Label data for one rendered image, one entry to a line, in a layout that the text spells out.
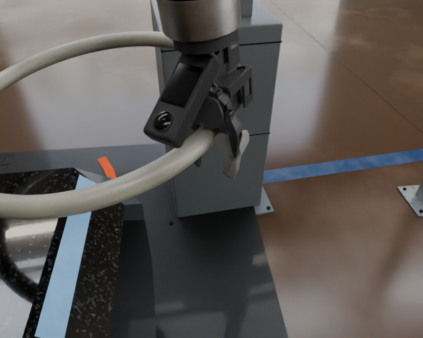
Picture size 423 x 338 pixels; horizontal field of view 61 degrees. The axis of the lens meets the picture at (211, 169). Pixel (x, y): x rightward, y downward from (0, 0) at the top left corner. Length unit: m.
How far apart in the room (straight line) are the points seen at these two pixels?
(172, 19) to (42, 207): 0.26
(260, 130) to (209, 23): 1.06
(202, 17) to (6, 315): 0.43
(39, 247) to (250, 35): 0.91
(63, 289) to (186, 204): 1.08
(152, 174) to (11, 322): 0.26
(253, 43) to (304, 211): 0.85
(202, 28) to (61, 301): 0.40
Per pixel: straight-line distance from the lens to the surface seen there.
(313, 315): 1.44
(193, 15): 0.39
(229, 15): 0.40
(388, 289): 1.59
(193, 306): 1.39
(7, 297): 0.57
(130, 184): 0.43
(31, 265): 0.58
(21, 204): 0.47
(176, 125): 0.40
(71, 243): 0.61
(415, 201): 1.97
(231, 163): 0.49
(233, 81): 0.45
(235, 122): 0.45
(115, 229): 0.68
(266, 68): 1.30
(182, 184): 1.51
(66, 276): 0.58
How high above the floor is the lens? 1.23
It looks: 40 degrees down
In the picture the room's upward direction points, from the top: straight up
